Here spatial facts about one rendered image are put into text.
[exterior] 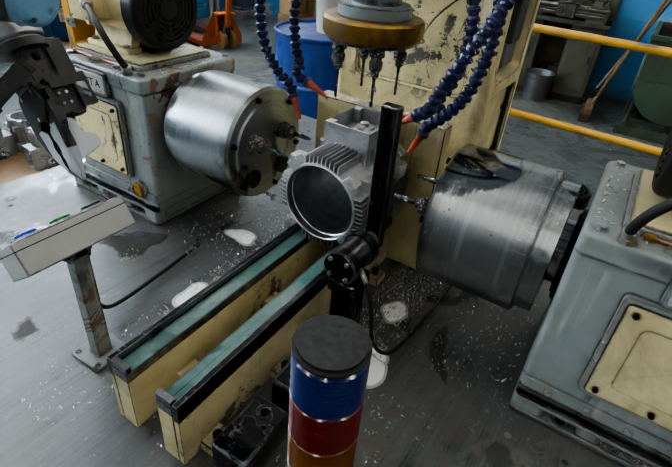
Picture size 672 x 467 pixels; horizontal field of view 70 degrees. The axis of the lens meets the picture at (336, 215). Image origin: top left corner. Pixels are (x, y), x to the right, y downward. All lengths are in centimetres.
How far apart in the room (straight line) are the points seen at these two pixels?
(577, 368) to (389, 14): 62
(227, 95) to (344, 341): 75
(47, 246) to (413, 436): 61
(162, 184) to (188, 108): 23
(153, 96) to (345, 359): 87
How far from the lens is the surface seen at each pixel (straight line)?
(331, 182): 107
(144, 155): 119
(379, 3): 87
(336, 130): 93
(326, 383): 36
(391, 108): 72
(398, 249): 112
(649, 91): 489
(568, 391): 87
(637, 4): 591
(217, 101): 103
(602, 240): 70
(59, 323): 105
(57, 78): 85
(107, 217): 81
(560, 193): 81
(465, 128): 108
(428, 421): 86
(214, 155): 102
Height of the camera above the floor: 148
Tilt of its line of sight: 32 degrees down
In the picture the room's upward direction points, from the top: 5 degrees clockwise
